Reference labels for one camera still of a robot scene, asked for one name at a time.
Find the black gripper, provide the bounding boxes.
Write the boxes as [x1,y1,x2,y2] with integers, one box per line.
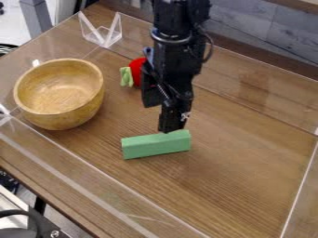
[141,29,208,133]

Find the green rectangular block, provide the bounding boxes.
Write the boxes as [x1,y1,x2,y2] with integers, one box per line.
[121,129,191,160]

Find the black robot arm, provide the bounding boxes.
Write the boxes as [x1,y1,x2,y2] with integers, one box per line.
[141,0,214,133]

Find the brown wooden bowl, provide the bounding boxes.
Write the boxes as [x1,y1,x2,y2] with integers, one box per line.
[12,59,105,130]

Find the red plush strawberry toy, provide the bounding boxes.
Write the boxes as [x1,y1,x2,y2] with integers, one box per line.
[119,58,147,87]

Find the black device under table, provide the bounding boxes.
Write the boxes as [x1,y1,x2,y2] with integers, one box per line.
[0,209,71,238]

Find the clear acrylic corner bracket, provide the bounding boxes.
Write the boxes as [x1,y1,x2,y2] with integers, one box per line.
[79,11,123,48]

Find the clear acrylic tray wall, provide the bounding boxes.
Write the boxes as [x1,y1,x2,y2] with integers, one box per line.
[0,105,209,238]

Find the grey post in background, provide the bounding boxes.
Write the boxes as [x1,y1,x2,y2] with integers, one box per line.
[19,0,53,38]

